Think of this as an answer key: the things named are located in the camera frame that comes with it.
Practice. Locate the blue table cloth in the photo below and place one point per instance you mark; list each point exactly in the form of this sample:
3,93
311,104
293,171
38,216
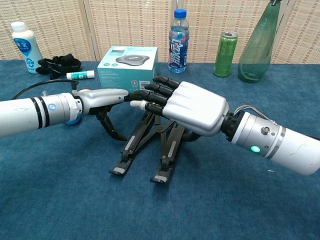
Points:
50,187

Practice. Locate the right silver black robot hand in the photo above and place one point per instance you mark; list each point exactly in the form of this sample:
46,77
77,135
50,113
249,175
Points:
195,107

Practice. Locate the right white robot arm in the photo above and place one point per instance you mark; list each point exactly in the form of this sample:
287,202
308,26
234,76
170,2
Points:
287,147

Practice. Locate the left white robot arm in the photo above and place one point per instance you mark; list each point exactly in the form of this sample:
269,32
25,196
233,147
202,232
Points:
20,115

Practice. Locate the tall green glass bottle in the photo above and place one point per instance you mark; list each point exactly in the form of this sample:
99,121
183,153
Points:
260,45

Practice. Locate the green drink can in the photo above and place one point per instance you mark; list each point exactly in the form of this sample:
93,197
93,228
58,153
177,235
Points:
225,55

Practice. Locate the blue ball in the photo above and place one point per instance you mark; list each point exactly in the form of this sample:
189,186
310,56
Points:
72,122

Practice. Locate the white glue stick green label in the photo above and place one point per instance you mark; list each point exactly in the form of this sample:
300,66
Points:
80,75

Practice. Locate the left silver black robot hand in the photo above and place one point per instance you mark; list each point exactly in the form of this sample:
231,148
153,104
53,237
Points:
102,98

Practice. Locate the teal product box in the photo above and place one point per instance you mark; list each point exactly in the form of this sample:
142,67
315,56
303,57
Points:
125,72

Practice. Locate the blue sports drink bottle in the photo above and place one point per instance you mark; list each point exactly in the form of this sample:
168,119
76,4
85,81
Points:
178,37

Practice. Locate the pink ball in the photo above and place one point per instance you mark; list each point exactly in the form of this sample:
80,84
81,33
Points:
85,90

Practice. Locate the white bottle with blue label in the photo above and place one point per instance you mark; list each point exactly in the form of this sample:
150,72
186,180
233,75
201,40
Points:
26,50

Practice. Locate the black folding laptop stand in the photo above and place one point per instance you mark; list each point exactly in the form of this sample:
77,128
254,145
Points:
141,136

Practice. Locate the bamboo folding screen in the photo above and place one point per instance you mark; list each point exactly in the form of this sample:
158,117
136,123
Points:
137,25

